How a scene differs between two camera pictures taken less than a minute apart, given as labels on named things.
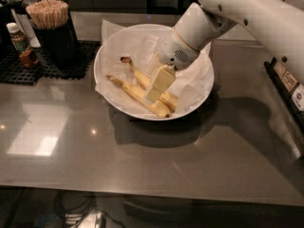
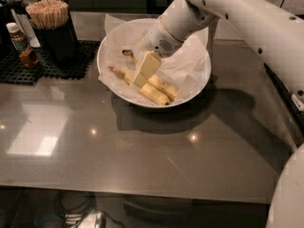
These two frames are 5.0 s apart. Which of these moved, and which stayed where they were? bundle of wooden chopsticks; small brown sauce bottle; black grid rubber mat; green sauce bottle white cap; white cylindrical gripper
Moved: white cylindrical gripper
Stayed: green sauce bottle white cap; small brown sauce bottle; bundle of wooden chopsticks; black grid rubber mat
